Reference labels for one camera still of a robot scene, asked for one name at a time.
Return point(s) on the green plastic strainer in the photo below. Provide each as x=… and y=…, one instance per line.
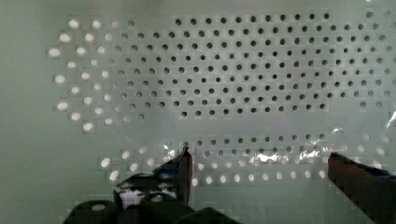
x=261, y=92

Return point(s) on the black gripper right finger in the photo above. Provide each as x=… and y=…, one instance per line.
x=373, y=190

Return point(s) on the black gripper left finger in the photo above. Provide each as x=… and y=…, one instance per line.
x=172, y=178

